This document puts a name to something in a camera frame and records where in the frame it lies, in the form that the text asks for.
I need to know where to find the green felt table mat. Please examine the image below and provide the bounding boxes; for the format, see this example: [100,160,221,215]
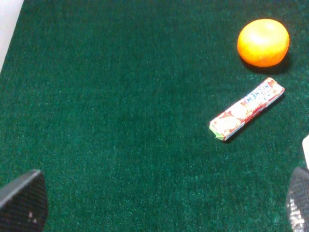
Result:
[0,0,309,232]

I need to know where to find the red white candy pack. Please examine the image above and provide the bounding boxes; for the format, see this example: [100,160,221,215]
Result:
[209,77,285,141]

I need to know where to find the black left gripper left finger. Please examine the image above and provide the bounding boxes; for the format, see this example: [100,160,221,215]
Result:
[0,169,48,232]

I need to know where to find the white black board eraser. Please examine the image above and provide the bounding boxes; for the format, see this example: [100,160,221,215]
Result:
[302,135,309,169]

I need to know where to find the orange mandarin fruit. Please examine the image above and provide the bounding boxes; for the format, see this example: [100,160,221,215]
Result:
[237,18,290,67]

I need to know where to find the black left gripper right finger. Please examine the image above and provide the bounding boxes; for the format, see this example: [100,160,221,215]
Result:
[286,167,309,232]

